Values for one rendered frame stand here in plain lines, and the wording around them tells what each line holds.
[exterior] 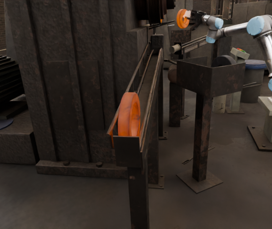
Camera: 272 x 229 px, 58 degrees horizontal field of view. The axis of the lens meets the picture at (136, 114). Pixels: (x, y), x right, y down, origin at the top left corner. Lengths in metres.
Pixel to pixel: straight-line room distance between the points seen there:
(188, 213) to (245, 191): 0.38
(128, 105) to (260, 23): 1.34
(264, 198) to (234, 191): 0.15
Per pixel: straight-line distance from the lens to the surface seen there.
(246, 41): 3.91
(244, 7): 6.07
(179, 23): 2.22
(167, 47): 4.51
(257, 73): 2.88
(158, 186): 1.51
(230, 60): 1.25
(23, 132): 1.81
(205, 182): 1.56
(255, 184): 1.64
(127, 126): 0.67
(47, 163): 1.73
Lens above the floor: 0.94
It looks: 22 degrees down
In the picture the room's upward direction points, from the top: 3 degrees counter-clockwise
